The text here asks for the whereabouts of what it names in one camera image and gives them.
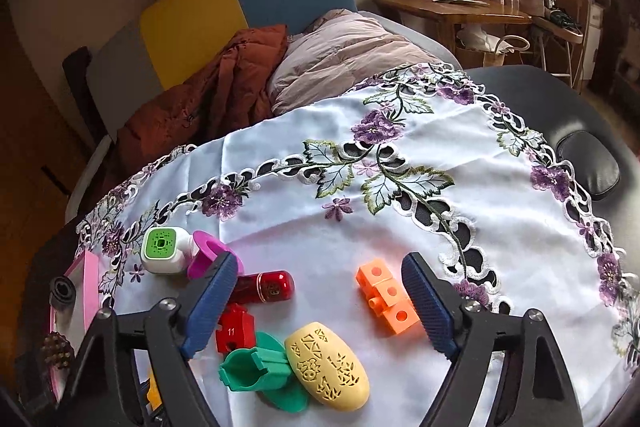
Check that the rust brown quilted jacket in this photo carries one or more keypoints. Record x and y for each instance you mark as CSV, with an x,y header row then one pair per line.
x,y
210,97

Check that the papers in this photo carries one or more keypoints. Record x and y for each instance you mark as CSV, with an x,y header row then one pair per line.
x,y
460,0

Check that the wooden chair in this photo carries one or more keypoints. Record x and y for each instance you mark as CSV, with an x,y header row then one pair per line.
x,y
565,32

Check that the orange linked cubes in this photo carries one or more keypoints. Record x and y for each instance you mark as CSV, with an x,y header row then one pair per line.
x,y
395,314

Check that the brown hair claw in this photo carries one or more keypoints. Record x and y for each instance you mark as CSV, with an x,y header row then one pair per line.
x,y
55,349

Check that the red metallic tube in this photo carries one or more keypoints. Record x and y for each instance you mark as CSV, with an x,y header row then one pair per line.
x,y
265,287

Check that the wooden desk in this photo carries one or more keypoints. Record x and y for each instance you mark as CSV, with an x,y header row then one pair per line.
x,y
450,14

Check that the yellow oval perforated case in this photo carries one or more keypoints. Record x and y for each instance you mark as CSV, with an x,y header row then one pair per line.
x,y
325,362

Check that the white bed frame rail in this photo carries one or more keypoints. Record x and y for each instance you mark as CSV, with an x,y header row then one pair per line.
x,y
87,177

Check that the magenta plastic holder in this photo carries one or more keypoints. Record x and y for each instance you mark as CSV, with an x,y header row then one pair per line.
x,y
205,252

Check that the black leather cushion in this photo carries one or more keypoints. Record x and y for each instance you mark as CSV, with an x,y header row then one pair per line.
x,y
590,162

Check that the red plastic number block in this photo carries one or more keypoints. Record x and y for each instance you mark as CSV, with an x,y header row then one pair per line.
x,y
232,332

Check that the pale pink duvet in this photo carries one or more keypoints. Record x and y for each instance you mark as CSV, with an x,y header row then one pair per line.
x,y
340,52

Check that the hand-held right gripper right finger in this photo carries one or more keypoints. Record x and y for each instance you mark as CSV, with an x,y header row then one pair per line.
x,y
430,307

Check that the pink box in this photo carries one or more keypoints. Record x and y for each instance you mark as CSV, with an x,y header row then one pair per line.
x,y
90,277

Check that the dark round cap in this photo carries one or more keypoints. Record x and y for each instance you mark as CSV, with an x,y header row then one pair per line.
x,y
62,292

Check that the green plastic holder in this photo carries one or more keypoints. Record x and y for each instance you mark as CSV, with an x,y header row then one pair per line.
x,y
250,367

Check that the black padded table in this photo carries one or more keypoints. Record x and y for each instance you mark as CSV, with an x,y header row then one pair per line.
x,y
550,97

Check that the yellow plastic toy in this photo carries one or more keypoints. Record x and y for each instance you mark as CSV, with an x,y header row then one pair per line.
x,y
154,392

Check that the wooden wardrobe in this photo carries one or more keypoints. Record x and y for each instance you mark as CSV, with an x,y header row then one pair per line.
x,y
30,157

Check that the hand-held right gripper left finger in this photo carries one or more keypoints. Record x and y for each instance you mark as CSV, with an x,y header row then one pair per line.
x,y
210,302

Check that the white plug-in device green top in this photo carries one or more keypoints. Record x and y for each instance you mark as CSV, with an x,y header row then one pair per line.
x,y
160,252

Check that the white floral embroidered tablecloth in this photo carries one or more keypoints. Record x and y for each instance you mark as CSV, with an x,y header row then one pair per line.
x,y
300,217

